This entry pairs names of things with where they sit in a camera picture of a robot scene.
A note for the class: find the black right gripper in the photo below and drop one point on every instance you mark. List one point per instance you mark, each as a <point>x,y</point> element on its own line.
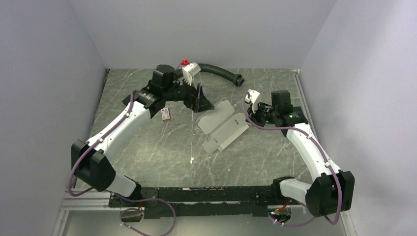
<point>253,117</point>

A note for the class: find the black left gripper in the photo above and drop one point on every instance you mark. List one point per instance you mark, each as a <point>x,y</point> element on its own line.
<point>196,100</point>

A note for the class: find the white cardboard box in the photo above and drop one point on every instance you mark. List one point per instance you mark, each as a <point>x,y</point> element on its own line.
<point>222,125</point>

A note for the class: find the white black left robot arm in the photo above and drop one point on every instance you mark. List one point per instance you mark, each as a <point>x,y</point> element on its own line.
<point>90,159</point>

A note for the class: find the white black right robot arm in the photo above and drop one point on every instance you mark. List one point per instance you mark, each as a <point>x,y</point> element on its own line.
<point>331,191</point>

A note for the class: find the red white small card box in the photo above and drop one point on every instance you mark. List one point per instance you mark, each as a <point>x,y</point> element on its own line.
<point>165,114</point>

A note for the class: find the black mounting base rail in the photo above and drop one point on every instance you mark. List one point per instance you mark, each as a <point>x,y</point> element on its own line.
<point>160,202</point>

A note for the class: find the aluminium frame rail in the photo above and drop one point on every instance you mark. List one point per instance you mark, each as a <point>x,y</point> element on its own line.
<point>89,201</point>

